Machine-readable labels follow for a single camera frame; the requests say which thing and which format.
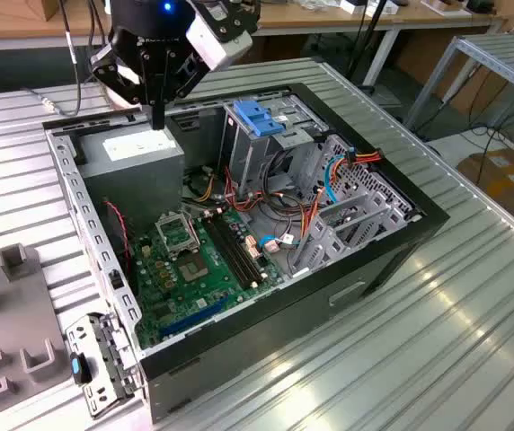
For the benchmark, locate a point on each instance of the grey metal disk bay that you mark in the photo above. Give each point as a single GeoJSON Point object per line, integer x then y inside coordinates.
{"type": "Point", "coordinates": [394, 211]}

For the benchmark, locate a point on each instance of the black open PC case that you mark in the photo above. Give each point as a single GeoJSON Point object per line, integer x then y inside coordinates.
{"type": "Point", "coordinates": [284, 323]}

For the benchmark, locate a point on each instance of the grey optical drive cage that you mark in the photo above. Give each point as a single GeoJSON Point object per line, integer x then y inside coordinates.
{"type": "Point", "coordinates": [257, 152]}

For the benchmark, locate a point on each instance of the grey parts rack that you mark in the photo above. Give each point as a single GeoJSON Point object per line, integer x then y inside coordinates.
{"type": "Point", "coordinates": [19, 314]}

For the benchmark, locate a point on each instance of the brown cardboard box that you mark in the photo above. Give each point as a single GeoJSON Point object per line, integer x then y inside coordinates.
{"type": "Point", "coordinates": [50, 9]}

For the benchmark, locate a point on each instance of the wooden desk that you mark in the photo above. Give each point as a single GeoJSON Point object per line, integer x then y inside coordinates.
{"type": "Point", "coordinates": [293, 20]}

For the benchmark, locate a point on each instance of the CPU socket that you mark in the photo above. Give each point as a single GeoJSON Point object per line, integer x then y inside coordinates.
{"type": "Point", "coordinates": [194, 269]}

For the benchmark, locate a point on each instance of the flat cardboard sheet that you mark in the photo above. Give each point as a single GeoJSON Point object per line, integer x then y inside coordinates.
{"type": "Point", "coordinates": [508, 179]}

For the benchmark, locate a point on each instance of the small white box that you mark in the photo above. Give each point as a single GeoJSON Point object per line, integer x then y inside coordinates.
{"type": "Point", "coordinates": [353, 6]}

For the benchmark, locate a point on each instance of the black case fan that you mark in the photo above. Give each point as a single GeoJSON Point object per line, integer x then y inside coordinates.
{"type": "Point", "coordinates": [115, 233]}

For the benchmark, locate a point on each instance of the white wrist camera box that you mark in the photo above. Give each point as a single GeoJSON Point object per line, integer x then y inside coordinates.
{"type": "Point", "coordinates": [216, 45]}

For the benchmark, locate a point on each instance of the silver card retention bracket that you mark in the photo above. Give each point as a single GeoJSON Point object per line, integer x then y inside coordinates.
{"type": "Point", "coordinates": [84, 325]}

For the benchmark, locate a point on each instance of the black blue release tab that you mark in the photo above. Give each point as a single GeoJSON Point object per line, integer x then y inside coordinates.
{"type": "Point", "coordinates": [76, 368]}

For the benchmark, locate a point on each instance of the blue expansion slot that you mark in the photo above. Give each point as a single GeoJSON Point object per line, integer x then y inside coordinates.
{"type": "Point", "coordinates": [194, 316]}

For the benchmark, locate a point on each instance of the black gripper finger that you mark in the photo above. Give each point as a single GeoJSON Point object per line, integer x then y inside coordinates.
{"type": "Point", "coordinates": [185, 72]}
{"type": "Point", "coordinates": [117, 67]}

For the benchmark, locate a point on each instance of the grey power supply unit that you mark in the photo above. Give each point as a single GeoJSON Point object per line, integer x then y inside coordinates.
{"type": "Point", "coordinates": [131, 179]}

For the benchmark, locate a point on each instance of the black RAM slot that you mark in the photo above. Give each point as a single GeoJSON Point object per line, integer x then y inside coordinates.
{"type": "Point", "coordinates": [225, 254]}
{"type": "Point", "coordinates": [238, 250]}
{"type": "Point", "coordinates": [232, 252]}
{"type": "Point", "coordinates": [245, 247]}

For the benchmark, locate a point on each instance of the blue plastic drive latch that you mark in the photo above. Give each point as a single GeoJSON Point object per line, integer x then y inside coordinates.
{"type": "Point", "coordinates": [257, 117]}

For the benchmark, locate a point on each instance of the green motherboard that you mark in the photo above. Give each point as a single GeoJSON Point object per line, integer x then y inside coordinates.
{"type": "Point", "coordinates": [203, 292]}

